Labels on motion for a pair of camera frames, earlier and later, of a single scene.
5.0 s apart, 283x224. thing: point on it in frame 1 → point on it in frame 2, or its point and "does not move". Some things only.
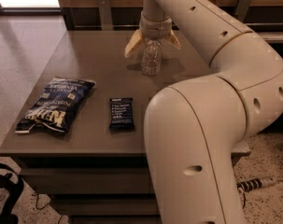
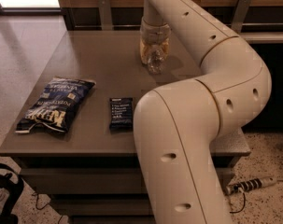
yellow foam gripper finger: (175, 39) → (165, 48)
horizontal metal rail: (174, 25) does not move
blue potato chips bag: (52, 109) does not move
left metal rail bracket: (104, 3) does not move
